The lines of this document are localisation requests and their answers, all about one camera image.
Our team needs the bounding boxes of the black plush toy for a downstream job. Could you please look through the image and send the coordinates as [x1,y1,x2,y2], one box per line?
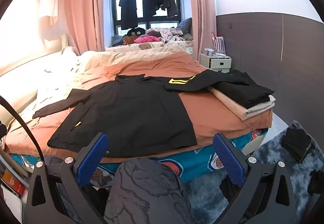
[127,27,147,37]

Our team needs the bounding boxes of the blue shaggy rug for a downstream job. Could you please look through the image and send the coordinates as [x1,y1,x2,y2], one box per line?
[182,120,324,224]

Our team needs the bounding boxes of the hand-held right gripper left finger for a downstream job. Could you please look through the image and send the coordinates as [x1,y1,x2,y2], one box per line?
[25,132,109,224]

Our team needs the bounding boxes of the large black shirt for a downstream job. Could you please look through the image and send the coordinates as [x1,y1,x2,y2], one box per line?
[32,75,198,157]

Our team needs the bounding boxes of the person's leg in grey pants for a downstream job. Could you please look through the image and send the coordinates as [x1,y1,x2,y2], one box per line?
[104,157,193,224]

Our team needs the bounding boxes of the black garment with yellow stripes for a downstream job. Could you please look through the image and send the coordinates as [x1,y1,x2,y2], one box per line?
[166,69,275,109]

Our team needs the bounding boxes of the pink curtain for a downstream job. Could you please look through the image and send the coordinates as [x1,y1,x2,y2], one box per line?
[191,0,217,60]
[63,0,105,56]

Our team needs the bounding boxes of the dark framed window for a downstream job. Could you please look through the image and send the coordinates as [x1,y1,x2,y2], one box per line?
[110,0,181,37]

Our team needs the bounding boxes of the black hanging coat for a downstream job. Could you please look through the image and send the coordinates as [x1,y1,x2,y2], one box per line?
[118,0,138,30]

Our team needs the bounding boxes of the pink plush toy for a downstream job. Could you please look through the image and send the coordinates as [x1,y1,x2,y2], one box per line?
[134,36,161,44]

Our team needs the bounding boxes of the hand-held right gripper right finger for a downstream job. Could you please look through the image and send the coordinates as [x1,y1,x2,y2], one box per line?
[213,132,296,224]

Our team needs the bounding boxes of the black folded clothes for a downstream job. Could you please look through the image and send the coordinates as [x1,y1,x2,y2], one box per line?
[280,126,315,164]

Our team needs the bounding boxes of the orange box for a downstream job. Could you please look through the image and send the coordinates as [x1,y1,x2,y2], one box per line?
[0,168,26,196]

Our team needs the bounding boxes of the grey pillow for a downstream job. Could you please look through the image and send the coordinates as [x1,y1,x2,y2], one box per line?
[177,18,193,35]

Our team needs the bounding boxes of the white nightstand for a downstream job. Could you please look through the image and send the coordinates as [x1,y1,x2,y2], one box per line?
[200,53,232,74]

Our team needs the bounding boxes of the black cable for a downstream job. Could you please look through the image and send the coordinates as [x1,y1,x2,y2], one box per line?
[0,95,46,164]

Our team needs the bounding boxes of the beige folded cloth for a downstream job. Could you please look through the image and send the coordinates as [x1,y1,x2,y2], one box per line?
[208,87,276,121]

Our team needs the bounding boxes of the pink and white desk rack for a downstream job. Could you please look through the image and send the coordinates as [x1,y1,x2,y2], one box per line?
[211,32,226,54]

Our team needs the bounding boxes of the teal cartoon print bed sheet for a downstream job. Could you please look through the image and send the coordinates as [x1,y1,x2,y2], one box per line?
[10,128,269,187]

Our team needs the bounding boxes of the orange bed blanket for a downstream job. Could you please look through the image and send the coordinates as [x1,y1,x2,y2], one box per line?
[5,50,274,164]

